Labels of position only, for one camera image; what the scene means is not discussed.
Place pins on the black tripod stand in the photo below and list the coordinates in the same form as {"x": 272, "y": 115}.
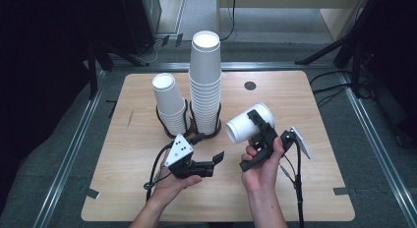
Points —
{"x": 350, "y": 38}

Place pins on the light wooden furniture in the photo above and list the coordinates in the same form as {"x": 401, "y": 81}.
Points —
{"x": 337, "y": 21}

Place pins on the tall stack of paper cups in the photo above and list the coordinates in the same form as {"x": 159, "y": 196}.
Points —
{"x": 205, "y": 70}

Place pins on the grey tape piece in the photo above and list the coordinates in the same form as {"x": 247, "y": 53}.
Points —
{"x": 92, "y": 193}
{"x": 342, "y": 191}

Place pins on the dark cabinet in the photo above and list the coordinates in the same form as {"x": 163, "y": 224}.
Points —
{"x": 137, "y": 21}

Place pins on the black floor tape marks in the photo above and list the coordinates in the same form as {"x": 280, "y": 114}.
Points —
{"x": 113, "y": 108}

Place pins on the black metal stand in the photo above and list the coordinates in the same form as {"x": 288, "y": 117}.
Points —
{"x": 98, "y": 57}

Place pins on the short stack of paper cups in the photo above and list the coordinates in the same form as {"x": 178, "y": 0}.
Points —
{"x": 168, "y": 100}

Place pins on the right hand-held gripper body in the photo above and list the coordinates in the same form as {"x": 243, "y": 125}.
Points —
{"x": 267, "y": 136}

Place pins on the person's right hand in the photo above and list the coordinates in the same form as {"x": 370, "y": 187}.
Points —
{"x": 262, "y": 175}

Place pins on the person's left hand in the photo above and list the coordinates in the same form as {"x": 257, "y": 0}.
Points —
{"x": 170, "y": 185}

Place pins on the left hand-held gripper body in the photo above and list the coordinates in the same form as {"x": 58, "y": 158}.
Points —
{"x": 178, "y": 149}

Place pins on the white paper cup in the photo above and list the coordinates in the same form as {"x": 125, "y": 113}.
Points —
{"x": 242, "y": 126}

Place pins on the aluminium frame rail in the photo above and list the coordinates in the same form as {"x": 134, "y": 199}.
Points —
{"x": 75, "y": 149}
{"x": 377, "y": 149}
{"x": 262, "y": 66}

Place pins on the black round table grommet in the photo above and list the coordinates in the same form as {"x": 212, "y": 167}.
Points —
{"x": 250, "y": 85}

